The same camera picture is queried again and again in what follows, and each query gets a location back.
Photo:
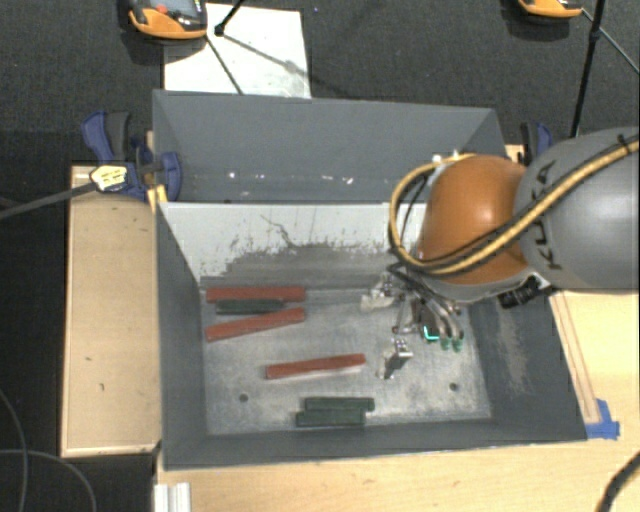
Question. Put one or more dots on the red-brown flat block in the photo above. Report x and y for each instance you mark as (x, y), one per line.
(255, 294)
(255, 324)
(315, 366)

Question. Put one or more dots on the black cylinder on white bracket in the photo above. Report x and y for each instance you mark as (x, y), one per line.
(520, 296)

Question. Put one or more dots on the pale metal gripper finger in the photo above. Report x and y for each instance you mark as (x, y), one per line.
(397, 357)
(376, 299)

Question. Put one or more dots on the dark green flat block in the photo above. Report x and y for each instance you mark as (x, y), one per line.
(330, 419)
(250, 307)
(340, 404)

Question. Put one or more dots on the grey metal bin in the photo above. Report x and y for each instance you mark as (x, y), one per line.
(320, 150)

